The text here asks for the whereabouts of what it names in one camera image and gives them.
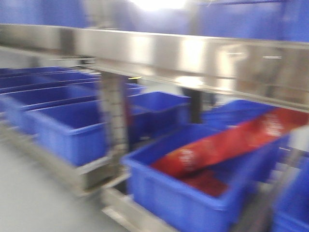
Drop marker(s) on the blue middle rear bin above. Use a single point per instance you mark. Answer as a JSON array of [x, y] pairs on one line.
[[156, 113]]

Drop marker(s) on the red snack package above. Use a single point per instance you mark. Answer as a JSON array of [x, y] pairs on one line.
[[231, 143]]

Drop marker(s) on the blue front left shelf bin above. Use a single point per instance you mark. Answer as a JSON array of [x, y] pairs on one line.
[[74, 132]]

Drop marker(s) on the blue bin with red package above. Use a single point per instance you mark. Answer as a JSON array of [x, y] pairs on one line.
[[209, 200]]

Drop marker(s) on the blue lower left bin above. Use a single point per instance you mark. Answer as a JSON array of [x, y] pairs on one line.
[[291, 211]]

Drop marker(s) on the metal rack upright post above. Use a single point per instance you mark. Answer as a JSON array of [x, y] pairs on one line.
[[115, 112]]

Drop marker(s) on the stainless steel shelf front rail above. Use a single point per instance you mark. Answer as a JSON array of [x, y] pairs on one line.
[[273, 72]]

